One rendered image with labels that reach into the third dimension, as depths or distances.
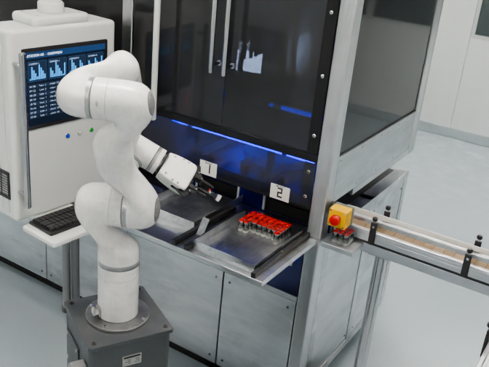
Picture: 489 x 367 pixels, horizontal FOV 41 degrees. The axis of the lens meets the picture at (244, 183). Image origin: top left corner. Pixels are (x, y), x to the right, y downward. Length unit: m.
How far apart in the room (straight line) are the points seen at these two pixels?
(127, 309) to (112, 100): 0.70
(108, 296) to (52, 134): 0.93
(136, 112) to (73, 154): 1.26
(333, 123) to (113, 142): 0.98
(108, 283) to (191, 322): 1.20
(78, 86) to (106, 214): 0.42
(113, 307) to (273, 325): 1.01
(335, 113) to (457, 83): 4.73
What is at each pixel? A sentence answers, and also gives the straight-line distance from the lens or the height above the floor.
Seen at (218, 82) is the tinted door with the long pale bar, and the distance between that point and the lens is 2.60.
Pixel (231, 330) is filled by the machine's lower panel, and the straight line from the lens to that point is 2.97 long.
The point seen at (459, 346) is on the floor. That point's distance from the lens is 3.75.
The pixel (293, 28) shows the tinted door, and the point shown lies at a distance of 2.40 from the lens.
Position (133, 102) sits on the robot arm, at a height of 1.59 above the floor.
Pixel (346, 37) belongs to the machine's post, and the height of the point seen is 1.65.
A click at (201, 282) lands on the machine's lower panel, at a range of 2.95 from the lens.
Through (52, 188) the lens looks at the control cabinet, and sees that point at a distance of 2.78.
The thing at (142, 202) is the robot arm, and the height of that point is 1.27.
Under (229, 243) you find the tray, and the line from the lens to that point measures 2.44.
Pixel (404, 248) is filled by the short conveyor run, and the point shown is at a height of 0.91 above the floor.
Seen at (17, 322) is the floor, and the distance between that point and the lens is 3.57.
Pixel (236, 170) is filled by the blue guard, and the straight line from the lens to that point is 2.63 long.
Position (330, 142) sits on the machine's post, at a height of 1.27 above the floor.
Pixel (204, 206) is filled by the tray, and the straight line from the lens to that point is 2.70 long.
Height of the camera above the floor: 2.04
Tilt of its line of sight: 23 degrees down
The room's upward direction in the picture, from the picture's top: 6 degrees clockwise
